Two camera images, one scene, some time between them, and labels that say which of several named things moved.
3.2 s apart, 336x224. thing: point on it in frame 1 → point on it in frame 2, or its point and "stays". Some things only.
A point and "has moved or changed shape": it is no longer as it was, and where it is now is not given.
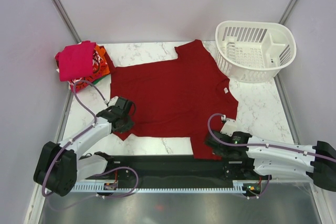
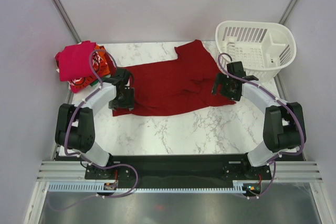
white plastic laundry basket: x=253 y=52 stays
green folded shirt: x=96 y=81 stays
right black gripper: x=219 y=152 → x=221 y=79
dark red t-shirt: x=186 y=96 has moved or changed shape
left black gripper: x=127 y=126 → x=128 y=104
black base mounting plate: x=174 y=170 stays
